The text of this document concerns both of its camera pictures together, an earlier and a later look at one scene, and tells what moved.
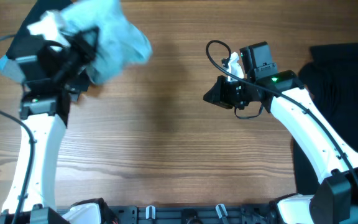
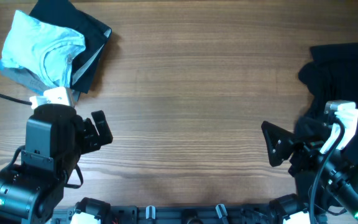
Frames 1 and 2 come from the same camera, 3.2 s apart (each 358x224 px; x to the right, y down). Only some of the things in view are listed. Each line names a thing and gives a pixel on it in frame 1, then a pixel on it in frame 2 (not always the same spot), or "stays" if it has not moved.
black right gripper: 219,91 -> 307,144
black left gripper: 89,50 -> 94,142
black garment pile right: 342,83 stays
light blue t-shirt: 122,42 -> 46,50
